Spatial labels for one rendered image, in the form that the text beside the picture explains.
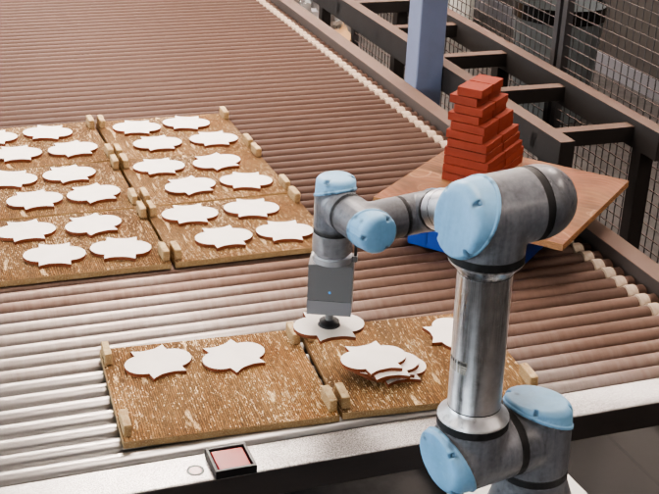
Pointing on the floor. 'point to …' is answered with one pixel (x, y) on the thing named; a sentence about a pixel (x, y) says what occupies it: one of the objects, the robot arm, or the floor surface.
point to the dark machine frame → (503, 56)
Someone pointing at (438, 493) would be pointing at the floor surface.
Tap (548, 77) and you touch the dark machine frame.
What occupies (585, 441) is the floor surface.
